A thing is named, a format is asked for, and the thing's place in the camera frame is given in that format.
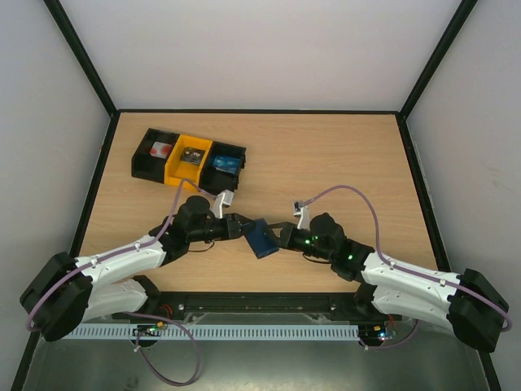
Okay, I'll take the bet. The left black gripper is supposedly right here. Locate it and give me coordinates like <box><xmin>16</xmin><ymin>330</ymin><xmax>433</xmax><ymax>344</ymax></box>
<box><xmin>188</xmin><ymin>213</ymin><xmax>256</xmax><ymax>244</ymax></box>

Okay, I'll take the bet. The blue card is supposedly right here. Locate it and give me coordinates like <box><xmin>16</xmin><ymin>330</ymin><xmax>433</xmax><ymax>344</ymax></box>
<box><xmin>212</xmin><ymin>155</ymin><xmax>240</xmax><ymax>175</ymax></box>

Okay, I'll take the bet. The black bin right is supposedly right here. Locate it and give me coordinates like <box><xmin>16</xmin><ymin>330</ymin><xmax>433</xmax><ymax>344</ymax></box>
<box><xmin>199</xmin><ymin>142</ymin><xmax>247</xmax><ymax>196</ymax></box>

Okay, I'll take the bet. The black bin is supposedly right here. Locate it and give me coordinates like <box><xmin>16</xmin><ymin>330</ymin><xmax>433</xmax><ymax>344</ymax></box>
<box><xmin>131</xmin><ymin>128</ymin><xmax>180</xmax><ymax>183</ymax></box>
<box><xmin>199</xmin><ymin>142</ymin><xmax>247</xmax><ymax>196</ymax></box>

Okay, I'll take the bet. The black enclosure frame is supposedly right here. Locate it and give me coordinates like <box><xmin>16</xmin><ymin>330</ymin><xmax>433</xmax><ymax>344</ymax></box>
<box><xmin>11</xmin><ymin>0</ymin><xmax>502</xmax><ymax>391</ymax></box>

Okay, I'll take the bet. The black card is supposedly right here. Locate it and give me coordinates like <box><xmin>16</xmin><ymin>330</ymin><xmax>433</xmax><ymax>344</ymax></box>
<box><xmin>180</xmin><ymin>147</ymin><xmax>206</xmax><ymax>166</ymax></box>

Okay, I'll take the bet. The blue card holder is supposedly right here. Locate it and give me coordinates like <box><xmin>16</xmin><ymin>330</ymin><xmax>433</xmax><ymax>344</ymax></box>
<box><xmin>244</xmin><ymin>218</ymin><xmax>279</xmax><ymax>259</ymax></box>

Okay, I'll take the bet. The yellow bin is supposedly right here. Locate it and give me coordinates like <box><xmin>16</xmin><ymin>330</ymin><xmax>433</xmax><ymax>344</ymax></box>
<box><xmin>164</xmin><ymin>134</ymin><xmax>213</xmax><ymax>186</ymax></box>

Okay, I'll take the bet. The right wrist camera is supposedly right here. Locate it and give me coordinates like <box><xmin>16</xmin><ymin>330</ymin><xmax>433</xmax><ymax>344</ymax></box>
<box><xmin>293</xmin><ymin>200</ymin><xmax>311</xmax><ymax>230</ymax></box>

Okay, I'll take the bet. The white slotted cable duct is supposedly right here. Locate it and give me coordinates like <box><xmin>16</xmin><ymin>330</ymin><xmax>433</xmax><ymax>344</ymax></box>
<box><xmin>66</xmin><ymin>323</ymin><xmax>359</xmax><ymax>341</ymax></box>

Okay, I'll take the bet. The black rail base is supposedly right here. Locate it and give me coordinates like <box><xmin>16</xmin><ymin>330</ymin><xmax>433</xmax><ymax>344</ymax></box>
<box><xmin>109</xmin><ymin>289</ymin><xmax>408</xmax><ymax>323</ymax></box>

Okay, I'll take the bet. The red white card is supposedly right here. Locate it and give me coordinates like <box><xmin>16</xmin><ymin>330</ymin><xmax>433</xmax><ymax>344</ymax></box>
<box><xmin>150</xmin><ymin>142</ymin><xmax>172</xmax><ymax>159</ymax></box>

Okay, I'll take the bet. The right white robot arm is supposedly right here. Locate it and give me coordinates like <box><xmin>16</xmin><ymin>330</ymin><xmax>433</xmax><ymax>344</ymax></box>
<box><xmin>264</xmin><ymin>213</ymin><xmax>512</xmax><ymax>353</ymax></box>

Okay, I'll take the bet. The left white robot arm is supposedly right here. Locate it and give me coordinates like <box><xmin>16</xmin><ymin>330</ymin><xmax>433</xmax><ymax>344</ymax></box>
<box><xmin>20</xmin><ymin>195</ymin><xmax>255</xmax><ymax>342</ymax></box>

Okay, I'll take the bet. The black bin left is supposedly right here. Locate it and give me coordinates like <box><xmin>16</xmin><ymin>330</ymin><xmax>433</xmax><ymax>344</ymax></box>
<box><xmin>131</xmin><ymin>128</ymin><xmax>180</xmax><ymax>183</ymax></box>

